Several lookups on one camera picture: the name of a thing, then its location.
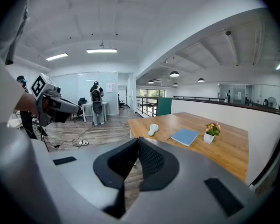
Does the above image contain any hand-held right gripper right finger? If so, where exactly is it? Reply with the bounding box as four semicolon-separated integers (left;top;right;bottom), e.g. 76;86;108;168
138;136;180;192

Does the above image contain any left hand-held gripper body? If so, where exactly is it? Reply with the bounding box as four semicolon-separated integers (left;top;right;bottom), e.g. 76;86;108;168
30;73;62;127

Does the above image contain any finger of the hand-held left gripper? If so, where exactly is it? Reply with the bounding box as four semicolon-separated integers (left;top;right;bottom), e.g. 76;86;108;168
50;97;81;114
51;112;72;124

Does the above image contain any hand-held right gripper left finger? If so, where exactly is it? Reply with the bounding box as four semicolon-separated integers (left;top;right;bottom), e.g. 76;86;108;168
93;138;139;219

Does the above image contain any white handheld fan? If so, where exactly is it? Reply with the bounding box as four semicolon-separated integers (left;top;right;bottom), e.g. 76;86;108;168
148;124;159;137

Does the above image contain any person's left forearm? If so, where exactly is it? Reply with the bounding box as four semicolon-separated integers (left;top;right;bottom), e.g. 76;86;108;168
15;93;39;118

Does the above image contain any white desk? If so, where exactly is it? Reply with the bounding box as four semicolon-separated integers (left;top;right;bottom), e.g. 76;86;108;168
81;101;109;123

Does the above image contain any black standing fan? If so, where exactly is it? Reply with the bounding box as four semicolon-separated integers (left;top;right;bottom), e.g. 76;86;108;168
264;97;278;109

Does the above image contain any black office chair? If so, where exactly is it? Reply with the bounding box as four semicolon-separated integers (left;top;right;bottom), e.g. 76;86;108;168
73;98;87;122
118;94;126;110

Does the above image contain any black tripod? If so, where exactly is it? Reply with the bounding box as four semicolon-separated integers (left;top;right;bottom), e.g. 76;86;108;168
36;122;49;153

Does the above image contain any person's grey shirt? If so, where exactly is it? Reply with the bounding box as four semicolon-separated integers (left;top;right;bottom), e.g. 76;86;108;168
0;0;30;128

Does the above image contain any blue notebook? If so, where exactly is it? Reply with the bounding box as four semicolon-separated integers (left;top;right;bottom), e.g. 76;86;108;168
170;128;200;147

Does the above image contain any black coat rack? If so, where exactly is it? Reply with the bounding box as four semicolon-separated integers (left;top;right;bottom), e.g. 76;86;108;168
123;87;131;109

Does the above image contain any potted plant in white pot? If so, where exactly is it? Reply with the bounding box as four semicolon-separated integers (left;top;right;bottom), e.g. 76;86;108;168
203;122;221;145

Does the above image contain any green partition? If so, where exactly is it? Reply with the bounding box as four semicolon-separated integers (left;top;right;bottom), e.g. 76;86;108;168
156;97;173;117

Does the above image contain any black metal railing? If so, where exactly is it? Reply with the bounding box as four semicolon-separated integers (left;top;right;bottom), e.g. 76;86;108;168
136;96;158;118

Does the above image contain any black floor cable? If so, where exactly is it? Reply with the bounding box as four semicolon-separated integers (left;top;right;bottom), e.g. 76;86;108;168
48;122;94;149

